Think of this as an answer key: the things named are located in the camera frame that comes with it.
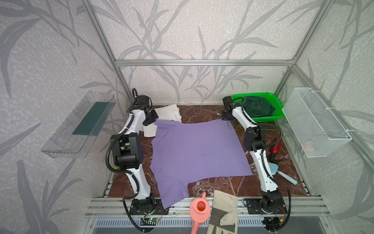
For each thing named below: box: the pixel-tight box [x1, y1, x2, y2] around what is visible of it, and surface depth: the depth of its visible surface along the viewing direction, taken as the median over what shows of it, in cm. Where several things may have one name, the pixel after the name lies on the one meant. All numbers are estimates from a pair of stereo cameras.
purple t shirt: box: [149, 119, 254, 209], surface depth 93 cm
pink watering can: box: [189, 191, 211, 234], surface depth 64 cm
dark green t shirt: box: [243, 95, 276, 118], surface depth 114 cm
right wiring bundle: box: [261, 215, 288, 233], surface depth 71 cm
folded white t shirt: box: [149, 104, 183, 124], surface depth 113 cm
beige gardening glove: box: [206, 189, 239, 234], surface depth 72 cm
